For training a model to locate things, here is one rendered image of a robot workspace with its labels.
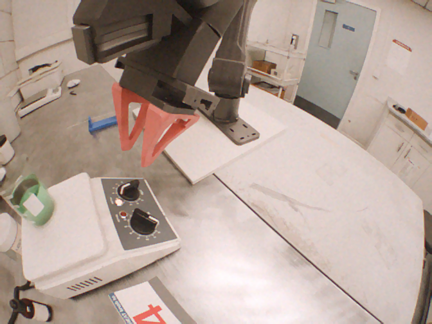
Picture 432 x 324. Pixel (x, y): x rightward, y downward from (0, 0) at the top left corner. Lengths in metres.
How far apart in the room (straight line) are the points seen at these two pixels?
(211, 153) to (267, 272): 0.24
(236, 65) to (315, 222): 0.32
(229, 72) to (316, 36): 2.77
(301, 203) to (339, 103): 2.70
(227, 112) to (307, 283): 0.37
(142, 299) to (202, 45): 0.26
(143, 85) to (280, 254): 0.27
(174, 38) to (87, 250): 0.20
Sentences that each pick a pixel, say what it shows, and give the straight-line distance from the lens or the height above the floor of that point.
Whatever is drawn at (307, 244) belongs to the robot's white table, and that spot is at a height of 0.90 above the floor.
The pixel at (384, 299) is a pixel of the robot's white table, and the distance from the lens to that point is 0.40.
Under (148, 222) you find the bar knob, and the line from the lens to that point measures 0.21.
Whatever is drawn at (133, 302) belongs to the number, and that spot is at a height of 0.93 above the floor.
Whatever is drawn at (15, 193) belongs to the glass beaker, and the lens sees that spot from 0.21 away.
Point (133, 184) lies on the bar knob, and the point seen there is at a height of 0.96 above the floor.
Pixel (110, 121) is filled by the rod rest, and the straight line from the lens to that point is 0.53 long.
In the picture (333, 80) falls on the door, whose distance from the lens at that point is 2.97.
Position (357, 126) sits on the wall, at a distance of 3.01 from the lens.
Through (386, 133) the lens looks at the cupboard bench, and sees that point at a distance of 2.40.
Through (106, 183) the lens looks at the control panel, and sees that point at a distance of 0.27.
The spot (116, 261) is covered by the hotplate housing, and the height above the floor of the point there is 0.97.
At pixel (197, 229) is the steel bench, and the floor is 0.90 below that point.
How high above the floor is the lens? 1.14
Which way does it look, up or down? 43 degrees down
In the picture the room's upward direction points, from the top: 7 degrees clockwise
